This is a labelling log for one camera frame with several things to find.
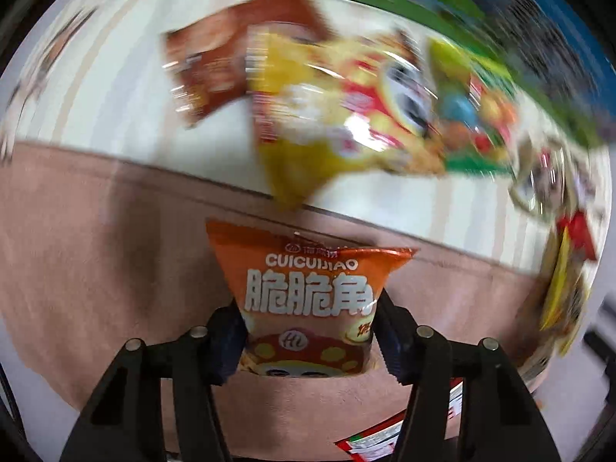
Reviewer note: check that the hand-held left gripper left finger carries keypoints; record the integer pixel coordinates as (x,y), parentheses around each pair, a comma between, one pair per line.
(226,349)

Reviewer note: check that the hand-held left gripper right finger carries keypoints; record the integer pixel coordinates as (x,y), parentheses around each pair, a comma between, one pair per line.
(391,349)

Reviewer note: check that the orange snack packet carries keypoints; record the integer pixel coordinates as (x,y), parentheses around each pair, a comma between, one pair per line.
(308,288)

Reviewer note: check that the red packet with white label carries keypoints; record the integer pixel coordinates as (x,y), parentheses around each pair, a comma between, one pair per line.
(370,445)

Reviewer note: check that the pink blanket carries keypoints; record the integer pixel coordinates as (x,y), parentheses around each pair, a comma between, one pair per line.
(96,250)

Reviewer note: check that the yellow cracker packet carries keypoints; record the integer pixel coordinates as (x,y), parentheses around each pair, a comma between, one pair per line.
(560,298)

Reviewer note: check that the small red snack packet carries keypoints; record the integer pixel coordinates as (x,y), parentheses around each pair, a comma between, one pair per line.
(580,236)

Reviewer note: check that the silver white snack packet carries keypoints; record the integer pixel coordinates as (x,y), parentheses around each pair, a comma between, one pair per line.
(539,178)

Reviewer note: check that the yellow panda snack packet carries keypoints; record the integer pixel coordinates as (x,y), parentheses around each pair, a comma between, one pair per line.
(308,120)

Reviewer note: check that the green candy ball packet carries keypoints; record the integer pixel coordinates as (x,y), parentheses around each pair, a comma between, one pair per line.
(462,106)

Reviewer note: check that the brown snack packet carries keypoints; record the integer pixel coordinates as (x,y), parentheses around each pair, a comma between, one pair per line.
(216,62)

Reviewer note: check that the white striped blanket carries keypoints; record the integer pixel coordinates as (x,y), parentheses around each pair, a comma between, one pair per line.
(120,82)

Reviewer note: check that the white bear-print pillow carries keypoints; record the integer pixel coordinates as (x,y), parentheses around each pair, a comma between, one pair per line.
(53,53)

